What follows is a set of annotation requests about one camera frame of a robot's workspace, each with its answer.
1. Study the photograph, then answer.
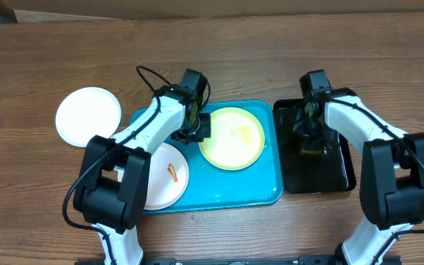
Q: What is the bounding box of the yellow-green plate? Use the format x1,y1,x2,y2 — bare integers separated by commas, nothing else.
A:
199,107,265,171

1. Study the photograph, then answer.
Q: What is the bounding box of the teal plastic tray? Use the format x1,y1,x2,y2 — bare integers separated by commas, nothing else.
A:
144,99,283,214

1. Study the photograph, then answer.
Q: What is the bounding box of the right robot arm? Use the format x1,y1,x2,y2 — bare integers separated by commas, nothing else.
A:
302,85,424,264

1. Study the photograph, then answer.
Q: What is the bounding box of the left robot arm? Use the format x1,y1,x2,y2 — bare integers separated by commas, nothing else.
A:
65,85,211,264

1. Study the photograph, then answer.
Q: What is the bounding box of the black water tray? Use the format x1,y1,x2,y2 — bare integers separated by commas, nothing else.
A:
273,99,356,194

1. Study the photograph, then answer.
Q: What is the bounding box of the white plate with ketchup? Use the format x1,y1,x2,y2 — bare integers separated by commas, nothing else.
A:
117,142,190,211

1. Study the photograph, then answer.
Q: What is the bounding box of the green yellow sponge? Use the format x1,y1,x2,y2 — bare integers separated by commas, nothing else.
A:
300,141,322,156

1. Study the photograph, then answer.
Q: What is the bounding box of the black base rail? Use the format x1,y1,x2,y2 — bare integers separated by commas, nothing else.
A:
75,253,403,265

